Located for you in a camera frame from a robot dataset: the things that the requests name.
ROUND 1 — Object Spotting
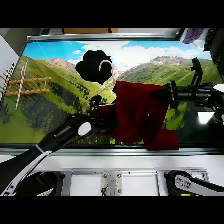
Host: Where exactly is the purple garment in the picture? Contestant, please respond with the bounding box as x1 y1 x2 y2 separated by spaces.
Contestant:
182 28 206 45

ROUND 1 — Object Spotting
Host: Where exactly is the black garment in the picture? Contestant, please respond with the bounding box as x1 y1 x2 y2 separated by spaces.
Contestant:
74 49 114 84

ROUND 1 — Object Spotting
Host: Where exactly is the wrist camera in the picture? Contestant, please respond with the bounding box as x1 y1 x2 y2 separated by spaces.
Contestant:
190 57 205 86
89 94 103 112

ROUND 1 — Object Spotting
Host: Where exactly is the silver frame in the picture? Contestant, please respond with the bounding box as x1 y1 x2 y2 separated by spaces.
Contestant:
13 33 215 197

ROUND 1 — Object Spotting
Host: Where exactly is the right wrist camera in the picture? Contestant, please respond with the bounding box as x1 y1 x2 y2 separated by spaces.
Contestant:
190 57 205 86

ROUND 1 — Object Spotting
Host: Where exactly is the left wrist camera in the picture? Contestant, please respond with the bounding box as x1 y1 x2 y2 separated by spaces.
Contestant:
89 94 103 112

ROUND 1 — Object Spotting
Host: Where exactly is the dark red garment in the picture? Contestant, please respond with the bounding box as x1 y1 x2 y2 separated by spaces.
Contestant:
94 79 181 152

